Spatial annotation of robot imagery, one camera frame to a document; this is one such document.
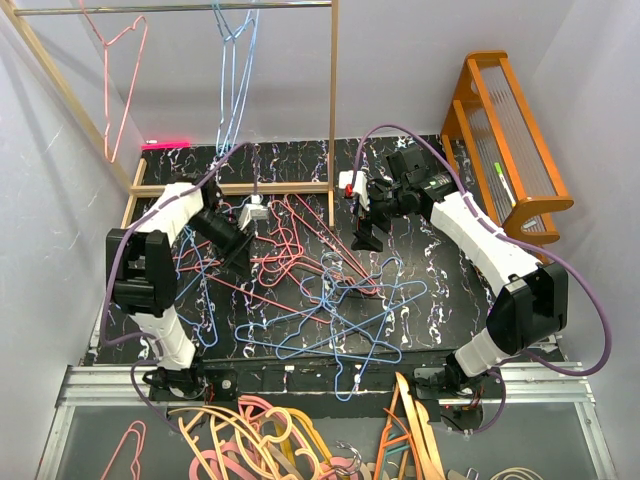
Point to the wooden hangers pile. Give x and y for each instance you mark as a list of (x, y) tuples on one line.
[(408, 433)]

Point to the tangled pink wire hangers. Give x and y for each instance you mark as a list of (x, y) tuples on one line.
[(299, 240)]

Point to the light blue wire hanger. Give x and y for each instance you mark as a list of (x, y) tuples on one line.
[(230, 90)]

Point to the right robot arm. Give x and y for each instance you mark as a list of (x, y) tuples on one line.
[(531, 298)]

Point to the metal hanging rod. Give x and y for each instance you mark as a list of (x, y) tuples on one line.
[(142, 9)]

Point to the pile of plastic hangers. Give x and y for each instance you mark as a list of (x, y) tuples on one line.
[(258, 440)]

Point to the green white pen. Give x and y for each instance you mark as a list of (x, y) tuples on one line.
[(504, 183)]

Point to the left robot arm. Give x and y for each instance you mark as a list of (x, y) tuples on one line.
[(142, 280)]

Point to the wooden clothes rack frame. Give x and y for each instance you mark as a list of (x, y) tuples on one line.
[(133, 186)]

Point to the tangled blue wire hangers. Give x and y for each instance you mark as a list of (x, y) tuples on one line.
[(354, 334)]

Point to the pink hanger on glass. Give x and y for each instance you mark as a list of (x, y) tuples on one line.
[(125, 461)]

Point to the pink plastic marker strip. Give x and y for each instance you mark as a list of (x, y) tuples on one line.
[(149, 146)]

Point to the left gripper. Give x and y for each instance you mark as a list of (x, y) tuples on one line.
[(240, 262)]

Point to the orange wooden shelf rack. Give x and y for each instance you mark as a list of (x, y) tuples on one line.
[(490, 116)]

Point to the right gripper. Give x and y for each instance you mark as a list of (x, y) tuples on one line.
[(363, 235)]

